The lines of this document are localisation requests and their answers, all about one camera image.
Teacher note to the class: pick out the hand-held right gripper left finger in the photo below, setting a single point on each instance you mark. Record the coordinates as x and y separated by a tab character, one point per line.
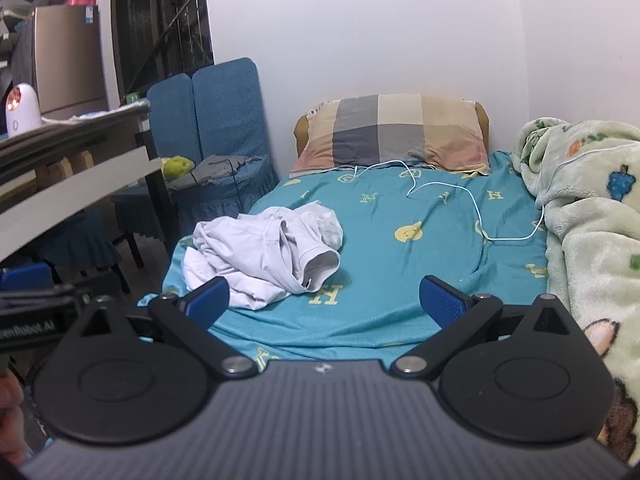
209	301

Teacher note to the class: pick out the plaid pillow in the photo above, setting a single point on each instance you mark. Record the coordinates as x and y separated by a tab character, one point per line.
395	132

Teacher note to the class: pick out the dark wooden table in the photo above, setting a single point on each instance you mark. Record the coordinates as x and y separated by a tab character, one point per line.
70	195

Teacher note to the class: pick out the orange pillow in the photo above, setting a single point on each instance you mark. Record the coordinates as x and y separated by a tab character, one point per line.
300	132

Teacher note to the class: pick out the grey cloth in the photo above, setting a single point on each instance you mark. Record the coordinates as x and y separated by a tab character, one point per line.
215	169

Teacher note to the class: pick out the dark barred window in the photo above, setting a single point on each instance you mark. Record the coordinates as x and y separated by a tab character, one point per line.
160	20

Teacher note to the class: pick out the teal patterned bed sheet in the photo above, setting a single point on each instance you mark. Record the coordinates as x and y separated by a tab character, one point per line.
390	270

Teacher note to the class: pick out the brown refrigerator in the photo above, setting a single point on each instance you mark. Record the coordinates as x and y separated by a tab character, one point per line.
67	60

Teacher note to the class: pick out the blue covered stool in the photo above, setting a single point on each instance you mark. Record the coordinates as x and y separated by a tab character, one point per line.
75	242

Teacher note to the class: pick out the green fleece printed blanket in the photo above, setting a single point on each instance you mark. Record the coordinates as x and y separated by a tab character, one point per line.
590	240

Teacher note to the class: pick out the white humidifier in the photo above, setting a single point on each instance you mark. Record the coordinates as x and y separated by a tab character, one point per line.
20	110

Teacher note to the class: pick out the pink lidded container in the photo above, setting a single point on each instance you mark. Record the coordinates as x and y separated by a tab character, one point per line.
80	1

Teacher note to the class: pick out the green plush toy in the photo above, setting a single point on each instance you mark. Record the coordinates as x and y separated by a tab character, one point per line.
176	166

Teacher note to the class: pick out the person's left hand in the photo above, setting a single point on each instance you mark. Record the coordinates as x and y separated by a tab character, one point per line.
10	420

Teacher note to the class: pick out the blue covered chair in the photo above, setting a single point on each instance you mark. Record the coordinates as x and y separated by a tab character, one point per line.
169	115
227	110

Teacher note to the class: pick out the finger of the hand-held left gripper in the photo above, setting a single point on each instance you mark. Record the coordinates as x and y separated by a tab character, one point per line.
24	277

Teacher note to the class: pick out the white t-shirt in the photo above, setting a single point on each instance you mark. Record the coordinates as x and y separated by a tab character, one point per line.
255	250

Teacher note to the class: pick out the stack of papers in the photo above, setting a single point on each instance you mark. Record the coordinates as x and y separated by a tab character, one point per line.
107	112

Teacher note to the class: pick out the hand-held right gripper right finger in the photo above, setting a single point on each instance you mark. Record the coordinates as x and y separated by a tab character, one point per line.
441	302

